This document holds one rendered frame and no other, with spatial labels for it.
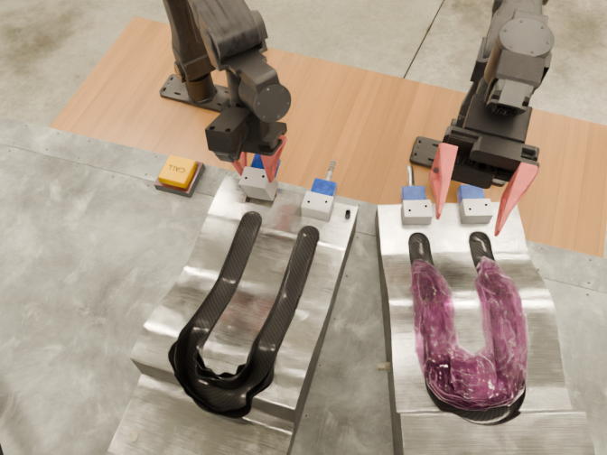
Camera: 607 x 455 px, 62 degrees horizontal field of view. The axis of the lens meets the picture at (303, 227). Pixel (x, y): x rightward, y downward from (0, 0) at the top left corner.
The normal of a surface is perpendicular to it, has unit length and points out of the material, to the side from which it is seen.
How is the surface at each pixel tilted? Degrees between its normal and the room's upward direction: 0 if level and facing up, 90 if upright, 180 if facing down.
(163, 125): 0
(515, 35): 2
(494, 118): 2
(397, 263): 21
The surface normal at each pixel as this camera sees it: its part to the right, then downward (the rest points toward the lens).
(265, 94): 0.47, 0.55
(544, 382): -0.04, -0.40
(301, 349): 0.09, -0.80
